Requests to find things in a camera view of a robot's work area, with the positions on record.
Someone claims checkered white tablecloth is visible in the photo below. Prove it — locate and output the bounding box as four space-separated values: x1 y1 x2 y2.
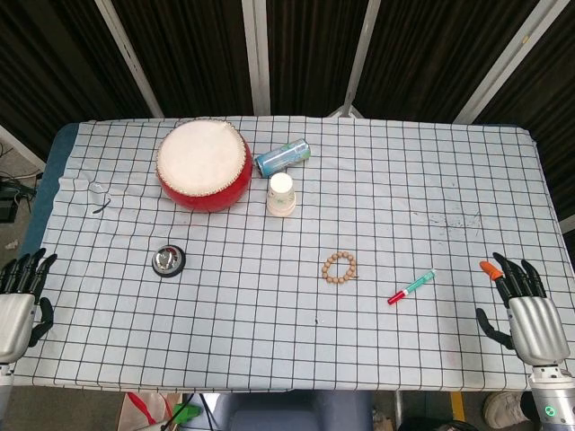
13 115 575 392

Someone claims green plastic object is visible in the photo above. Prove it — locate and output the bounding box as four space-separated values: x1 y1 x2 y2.
172 402 203 427

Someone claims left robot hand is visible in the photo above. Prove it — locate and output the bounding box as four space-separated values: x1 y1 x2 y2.
0 248 58 365

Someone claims wooden bead bracelet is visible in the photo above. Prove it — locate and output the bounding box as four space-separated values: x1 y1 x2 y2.
321 251 360 286

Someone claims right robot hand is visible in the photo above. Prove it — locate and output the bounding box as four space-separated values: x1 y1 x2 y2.
475 251 571 367

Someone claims white paper cup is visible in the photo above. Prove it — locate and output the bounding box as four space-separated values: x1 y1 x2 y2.
265 172 297 218

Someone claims white sneaker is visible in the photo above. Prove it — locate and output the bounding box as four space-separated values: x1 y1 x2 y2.
482 391 532 429

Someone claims red white bag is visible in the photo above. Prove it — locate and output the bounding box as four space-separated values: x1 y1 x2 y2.
115 391 183 431

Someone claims red drum white skin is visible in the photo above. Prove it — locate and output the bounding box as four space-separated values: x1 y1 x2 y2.
155 118 254 215

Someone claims black cable bundle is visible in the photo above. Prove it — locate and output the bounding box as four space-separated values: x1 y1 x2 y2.
0 172 37 224

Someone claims blue green drink can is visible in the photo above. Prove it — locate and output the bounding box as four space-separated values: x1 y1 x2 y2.
253 137 312 179

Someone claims blue chair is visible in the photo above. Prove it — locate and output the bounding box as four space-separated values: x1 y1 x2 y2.
214 391 375 431

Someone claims red green marker pen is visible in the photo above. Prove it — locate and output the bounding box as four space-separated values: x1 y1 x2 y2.
387 268 437 306

